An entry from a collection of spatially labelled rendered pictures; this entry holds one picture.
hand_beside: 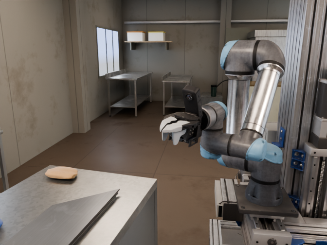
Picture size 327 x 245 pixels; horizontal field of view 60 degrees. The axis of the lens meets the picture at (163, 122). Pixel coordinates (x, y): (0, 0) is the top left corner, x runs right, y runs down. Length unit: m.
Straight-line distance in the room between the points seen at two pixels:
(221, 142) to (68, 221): 0.59
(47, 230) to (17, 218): 0.19
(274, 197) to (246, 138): 0.39
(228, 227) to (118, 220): 1.59
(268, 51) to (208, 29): 8.11
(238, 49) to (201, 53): 8.04
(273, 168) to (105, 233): 0.68
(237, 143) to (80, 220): 0.60
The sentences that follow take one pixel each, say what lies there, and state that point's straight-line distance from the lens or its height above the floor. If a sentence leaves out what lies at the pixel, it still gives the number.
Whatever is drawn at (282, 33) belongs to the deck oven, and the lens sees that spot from 7.86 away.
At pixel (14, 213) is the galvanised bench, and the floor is 1.05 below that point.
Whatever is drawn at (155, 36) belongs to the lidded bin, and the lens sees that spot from 8.68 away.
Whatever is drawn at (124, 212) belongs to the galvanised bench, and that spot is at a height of 1.05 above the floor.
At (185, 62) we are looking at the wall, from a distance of 9.21.
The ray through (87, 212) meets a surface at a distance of 1.11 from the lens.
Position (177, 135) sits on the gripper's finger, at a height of 1.43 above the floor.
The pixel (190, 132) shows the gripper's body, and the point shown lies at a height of 1.42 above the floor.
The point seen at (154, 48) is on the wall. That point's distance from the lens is 9.32.
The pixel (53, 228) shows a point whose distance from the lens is 1.07.
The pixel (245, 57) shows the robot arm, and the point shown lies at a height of 1.62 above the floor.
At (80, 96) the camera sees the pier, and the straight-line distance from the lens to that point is 5.86.
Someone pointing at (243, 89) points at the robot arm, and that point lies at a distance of 1.18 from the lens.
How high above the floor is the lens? 1.65
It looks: 14 degrees down
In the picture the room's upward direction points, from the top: straight up
